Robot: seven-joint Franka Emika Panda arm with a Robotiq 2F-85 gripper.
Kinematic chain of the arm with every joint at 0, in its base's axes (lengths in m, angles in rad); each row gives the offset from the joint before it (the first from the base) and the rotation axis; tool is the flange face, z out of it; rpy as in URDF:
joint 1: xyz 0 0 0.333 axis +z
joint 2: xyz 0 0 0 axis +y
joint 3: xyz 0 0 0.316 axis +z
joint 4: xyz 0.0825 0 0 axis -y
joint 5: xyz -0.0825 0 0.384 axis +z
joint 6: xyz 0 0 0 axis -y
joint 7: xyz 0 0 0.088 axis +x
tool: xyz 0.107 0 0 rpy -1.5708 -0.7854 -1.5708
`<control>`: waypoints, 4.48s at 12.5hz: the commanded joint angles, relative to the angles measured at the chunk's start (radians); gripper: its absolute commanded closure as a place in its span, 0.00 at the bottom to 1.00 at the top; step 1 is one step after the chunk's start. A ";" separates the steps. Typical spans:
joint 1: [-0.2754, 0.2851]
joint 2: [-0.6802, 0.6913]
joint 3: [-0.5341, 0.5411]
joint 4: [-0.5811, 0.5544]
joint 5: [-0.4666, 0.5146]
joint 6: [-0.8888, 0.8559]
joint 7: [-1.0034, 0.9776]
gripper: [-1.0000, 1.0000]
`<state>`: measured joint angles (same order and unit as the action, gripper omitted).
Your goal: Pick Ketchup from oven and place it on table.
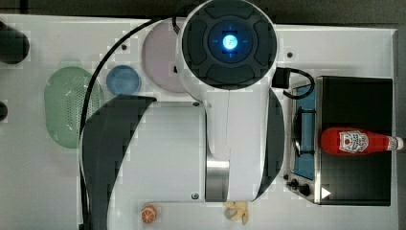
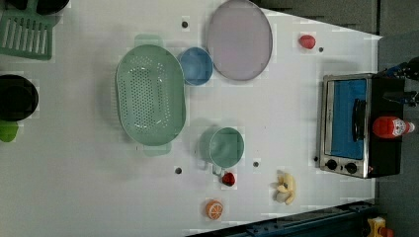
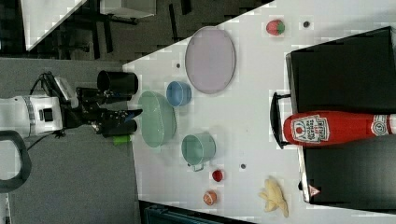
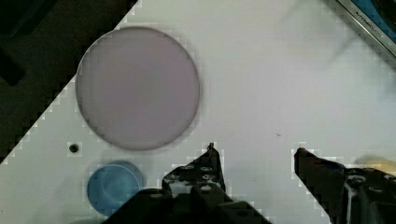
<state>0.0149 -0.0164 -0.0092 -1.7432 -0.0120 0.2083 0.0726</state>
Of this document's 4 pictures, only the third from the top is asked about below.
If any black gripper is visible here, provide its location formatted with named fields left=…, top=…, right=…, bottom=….
left=61, top=87, right=143, bottom=134

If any red ketchup bottle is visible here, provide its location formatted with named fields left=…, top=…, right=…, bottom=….
left=283, top=111, right=395, bottom=147

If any large black cup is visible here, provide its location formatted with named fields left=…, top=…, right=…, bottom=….
left=96, top=70, right=139, bottom=95

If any bright green small object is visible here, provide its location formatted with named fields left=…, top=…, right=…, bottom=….
left=113, top=135, right=131, bottom=146

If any green perforated colander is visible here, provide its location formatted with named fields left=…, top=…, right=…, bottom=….
left=138, top=91, right=177, bottom=147

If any blue small bowl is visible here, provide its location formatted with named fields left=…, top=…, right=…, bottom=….
left=166, top=81, right=191, bottom=106

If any green metal cup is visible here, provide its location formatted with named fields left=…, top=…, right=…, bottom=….
left=181, top=133, right=217, bottom=172

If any grey background box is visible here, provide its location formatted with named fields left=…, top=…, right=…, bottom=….
left=99, top=0, right=157, bottom=19

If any white background table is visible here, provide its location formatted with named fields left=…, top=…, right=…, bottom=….
left=20, top=0, right=87, bottom=51

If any purple oval plate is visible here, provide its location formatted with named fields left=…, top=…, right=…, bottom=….
left=185, top=26, right=235, bottom=94

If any dark blue crate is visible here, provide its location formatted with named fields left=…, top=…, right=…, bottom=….
left=143, top=203, right=250, bottom=224

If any small red toy fruit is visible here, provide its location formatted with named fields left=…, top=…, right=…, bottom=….
left=212, top=170, right=223, bottom=182

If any toy orange half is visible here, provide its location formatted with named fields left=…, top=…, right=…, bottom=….
left=203, top=190, right=217, bottom=206

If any toy strawberry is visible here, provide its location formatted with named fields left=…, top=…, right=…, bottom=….
left=266, top=20, right=285, bottom=35

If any toy peeled banana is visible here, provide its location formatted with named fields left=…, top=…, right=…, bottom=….
left=259, top=178, right=289, bottom=217

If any gripper-mounted camera box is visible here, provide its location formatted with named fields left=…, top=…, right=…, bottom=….
left=51, top=77, right=78, bottom=108

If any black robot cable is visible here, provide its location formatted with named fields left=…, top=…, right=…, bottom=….
left=29, top=72, right=55, bottom=96

